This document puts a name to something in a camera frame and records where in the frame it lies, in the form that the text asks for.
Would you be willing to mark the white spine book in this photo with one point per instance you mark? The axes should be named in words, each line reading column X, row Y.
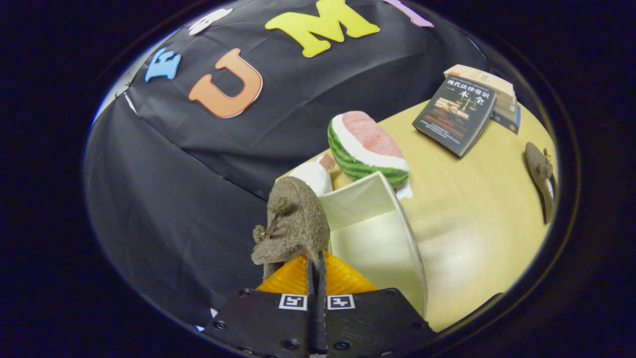
column 507, row 107

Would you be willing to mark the grey fabric storage box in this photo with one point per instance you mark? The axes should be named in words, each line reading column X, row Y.
column 372, row 243

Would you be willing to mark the brown fuzzy slipper shoe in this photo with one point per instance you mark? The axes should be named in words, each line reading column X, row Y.
column 298, row 219
column 537, row 166

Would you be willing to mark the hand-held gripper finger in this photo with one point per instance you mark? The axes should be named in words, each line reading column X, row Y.
column 312, row 298
column 321, row 298

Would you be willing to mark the tan cover book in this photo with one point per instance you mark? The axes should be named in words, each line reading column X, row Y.
column 479, row 75

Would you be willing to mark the watermelon slice plush toy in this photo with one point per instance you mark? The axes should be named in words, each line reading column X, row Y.
column 367, row 139

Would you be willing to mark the black backdrop cloth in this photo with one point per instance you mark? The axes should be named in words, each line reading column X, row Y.
column 174, row 199

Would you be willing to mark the blue cover book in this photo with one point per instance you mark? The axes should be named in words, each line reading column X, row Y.
column 509, row 124

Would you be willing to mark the black paperback book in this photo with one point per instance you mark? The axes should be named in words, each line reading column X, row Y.
column 454, row 114

